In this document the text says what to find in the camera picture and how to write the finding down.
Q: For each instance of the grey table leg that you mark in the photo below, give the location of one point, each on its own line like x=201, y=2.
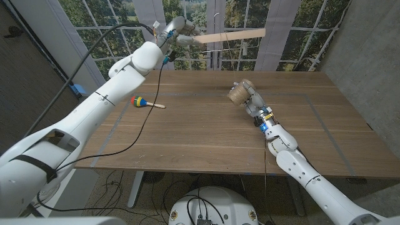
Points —
x=296, y=200

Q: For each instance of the small blue object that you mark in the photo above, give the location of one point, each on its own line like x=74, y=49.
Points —
x=78, y=89

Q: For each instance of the white table leg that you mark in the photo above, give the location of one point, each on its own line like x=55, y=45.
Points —
x=136, y=190

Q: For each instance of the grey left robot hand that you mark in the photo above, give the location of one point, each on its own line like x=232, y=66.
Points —
x=179, y=28

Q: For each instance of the jute twine spool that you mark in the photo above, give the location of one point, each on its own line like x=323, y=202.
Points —
x=237, y=94

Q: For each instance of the colourful striped wooden maraca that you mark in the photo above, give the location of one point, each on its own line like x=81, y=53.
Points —
x=137, y=101

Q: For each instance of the wooden slat hanger with clips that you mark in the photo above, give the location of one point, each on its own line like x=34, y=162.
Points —
x=231, y=35

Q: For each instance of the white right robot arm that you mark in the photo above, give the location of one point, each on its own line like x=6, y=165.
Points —
x=297, y=165

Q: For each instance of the black round ribbed foot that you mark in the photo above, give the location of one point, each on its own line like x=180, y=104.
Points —
x=153, y=177

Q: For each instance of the printed forest window backdrop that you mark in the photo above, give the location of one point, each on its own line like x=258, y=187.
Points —
x=281, y=31

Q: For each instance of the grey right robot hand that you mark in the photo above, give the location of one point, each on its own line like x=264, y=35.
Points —
x=256, y=101

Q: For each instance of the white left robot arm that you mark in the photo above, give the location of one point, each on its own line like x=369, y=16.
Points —
x=93, y=106

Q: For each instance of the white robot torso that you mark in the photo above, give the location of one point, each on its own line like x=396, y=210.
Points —
x=231, y=206

